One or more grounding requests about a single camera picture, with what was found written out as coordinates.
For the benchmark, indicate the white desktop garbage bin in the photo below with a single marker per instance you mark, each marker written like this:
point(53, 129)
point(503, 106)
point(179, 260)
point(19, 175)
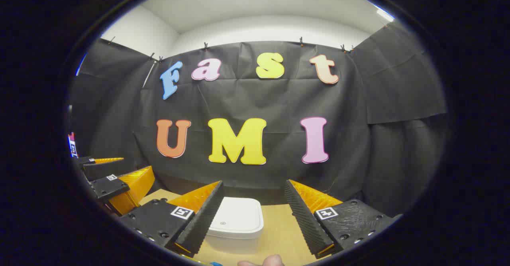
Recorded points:
point(239, 218)

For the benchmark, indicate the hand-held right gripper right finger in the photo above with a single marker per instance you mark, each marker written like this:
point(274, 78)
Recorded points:
point(305, 222)

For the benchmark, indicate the black backdrop cloth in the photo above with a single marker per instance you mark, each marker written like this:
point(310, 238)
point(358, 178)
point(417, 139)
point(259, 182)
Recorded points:
point(279, 98)

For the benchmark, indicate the ceiling light panel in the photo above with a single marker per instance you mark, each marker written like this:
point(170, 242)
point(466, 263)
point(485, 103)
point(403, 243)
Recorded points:
point(384, 14)

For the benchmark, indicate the computer monitor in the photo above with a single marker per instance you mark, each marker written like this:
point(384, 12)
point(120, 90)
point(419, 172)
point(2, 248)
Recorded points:
point(73, 146)

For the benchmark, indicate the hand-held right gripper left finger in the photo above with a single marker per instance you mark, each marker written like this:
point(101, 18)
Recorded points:
point(203, 222)

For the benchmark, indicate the blue paper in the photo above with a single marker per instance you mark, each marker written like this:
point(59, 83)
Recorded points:
point(216, 263)

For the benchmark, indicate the wooden desktop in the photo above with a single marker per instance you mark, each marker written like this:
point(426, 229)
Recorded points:
point(279, 234)

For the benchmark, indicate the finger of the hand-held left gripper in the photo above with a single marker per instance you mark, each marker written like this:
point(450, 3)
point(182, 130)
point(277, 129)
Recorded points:
point(107, 186)
point(85, 161)

